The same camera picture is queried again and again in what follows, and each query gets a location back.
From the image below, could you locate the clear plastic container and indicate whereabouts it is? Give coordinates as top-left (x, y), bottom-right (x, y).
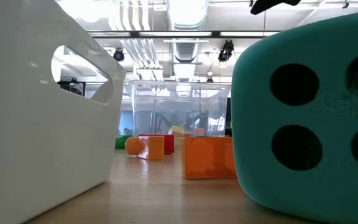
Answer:
top-left (128, 80), bottom-right (232, 138)

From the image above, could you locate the black background monitor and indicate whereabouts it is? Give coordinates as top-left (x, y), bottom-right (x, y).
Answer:
top-left (57, 80), bottom-right (87, 97)

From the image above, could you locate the orange wedge toy block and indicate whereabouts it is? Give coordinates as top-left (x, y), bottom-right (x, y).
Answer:
top-left (125, 136), bottom-right (165, 161)

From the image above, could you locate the black ceiling light rail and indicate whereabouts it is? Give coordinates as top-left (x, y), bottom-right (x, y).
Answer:
top-left (87, 30), bottom-right (282, 39)

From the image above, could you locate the green two-stud toy brick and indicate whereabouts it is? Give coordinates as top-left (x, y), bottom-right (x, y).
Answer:
top-left (115, 134), bottom-right (132, 150)

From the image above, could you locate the orange long toy block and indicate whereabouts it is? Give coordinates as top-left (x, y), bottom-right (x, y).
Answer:
top-left (181, 136), bottom-right (237, 180)

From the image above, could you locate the silver ventilation duct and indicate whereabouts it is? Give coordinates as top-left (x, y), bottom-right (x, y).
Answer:
top-left (165, 0), bottom-right (210, 65)

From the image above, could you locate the black ceiling spotlight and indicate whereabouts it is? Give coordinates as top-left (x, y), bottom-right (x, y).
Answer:
top-left (112, 48), bottom-right (126, 63)
top-left (217, 39), bottom-right (236, 63)

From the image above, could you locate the teal foam die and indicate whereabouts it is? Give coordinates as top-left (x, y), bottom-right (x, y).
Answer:
top-left (231, 11), bottom-right (358, 224)

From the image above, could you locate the white plastic bin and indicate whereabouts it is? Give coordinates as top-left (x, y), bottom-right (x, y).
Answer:
top-left (0, 0), bottom-right (127, 224)

